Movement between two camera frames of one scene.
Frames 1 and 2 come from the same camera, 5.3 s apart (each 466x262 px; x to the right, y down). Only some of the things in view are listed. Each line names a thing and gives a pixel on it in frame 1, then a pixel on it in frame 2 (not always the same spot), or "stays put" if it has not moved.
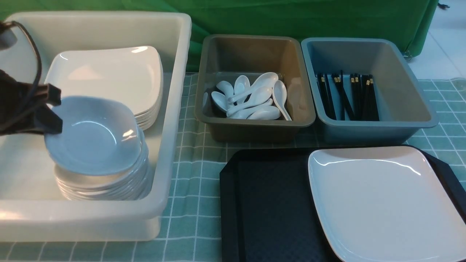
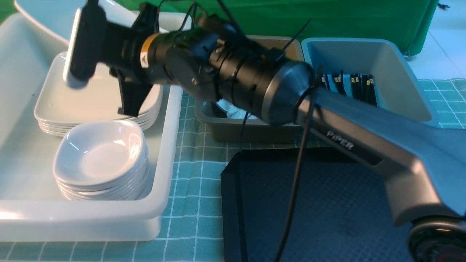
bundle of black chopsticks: [363, 105] stays put
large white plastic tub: [31, 209] stays put
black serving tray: [268, 213] stays put
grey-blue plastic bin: [363, 92] stays put
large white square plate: [386, 204] -> [56, 18]
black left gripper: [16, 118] -> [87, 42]
